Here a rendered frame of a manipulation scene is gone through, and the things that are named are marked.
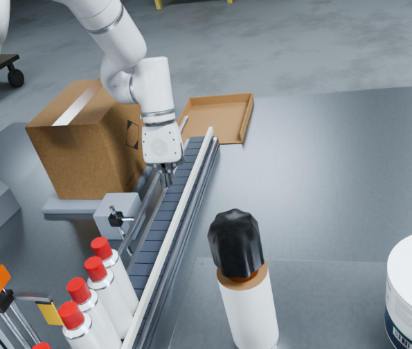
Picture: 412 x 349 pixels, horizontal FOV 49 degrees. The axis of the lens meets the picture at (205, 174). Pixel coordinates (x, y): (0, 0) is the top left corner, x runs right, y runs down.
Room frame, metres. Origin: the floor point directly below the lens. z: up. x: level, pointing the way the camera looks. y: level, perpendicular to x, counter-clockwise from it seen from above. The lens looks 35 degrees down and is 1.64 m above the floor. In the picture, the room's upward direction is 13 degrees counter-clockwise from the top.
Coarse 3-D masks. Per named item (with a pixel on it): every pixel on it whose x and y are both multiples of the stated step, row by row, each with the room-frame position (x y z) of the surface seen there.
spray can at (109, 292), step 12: (84, 264) 0.61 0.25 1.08; (96, 264) 0.61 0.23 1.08; (96, 276) 0.60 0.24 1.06; (108, 276) 0.61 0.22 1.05; (96, 288) 0.59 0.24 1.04; (108, 288) 0.59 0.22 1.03; (108, 300) 0.59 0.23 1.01; (120, 300) 0.60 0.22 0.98; (108, 312) 0.59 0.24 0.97; (120, 312) 0.59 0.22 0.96; (120, 324) 0.59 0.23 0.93; (120, 336) 0.59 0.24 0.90
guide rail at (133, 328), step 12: (204, 144) 1.21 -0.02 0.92; (192, 168) 1.09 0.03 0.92; (192, 180) 1.04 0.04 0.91; (180, 204) 0.94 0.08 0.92; (180, 216) 0.91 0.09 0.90; (168, 240) 0.81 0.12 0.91; (156, 264) 0.74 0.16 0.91; (156, 276) 0.72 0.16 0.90; (144, 300) 0.65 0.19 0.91; (144, 312) 0.63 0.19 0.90; (132, 324) 0.59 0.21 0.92; (132, 336) 0.57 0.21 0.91
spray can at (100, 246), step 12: (96, 240) 0.67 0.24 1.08; (96, 252) 0.65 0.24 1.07; (108, 252) 0.65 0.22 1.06; (108, 264) 0.64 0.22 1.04; (120, 264) 0.66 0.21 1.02; (120, 276) 0.65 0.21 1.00; (120, 288) 0.64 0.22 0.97; (132, 288) 0.66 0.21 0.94; (132, 300) 0.65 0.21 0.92; (132, 312) 0.64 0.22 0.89
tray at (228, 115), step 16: (208, 96) 1.64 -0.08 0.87; (224, 96) 1.62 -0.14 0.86; (240, 96) 1.60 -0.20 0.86; (192, 112) 1.61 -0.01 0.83; (208, 112) 1.57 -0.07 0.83; (224, 112) 1.54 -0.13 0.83; (240, 112) 1.51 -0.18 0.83; (192, 128) 1.48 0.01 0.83; (224, 128) 1.42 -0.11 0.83; (240, 128) 1.40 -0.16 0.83
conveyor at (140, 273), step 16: (192, 144) 1.29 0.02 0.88; (208, 144) 1.26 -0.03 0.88; (192, 160) 1.19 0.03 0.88; (176, 176) 1.13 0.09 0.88; (176, 192) 1.05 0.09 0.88; (192, 192) 1.03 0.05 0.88; (160, 208) 0.99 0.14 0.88; (176, 208) 0.97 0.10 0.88; (160, 224) 0.92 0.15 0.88; (160, 240) 0.86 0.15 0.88; (144, 256) 0.82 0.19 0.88; (144, 272) 0.76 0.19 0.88; (160, 272) 0.75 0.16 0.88; (144, 288) 0.71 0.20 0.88; (144, 320) 0.63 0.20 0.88
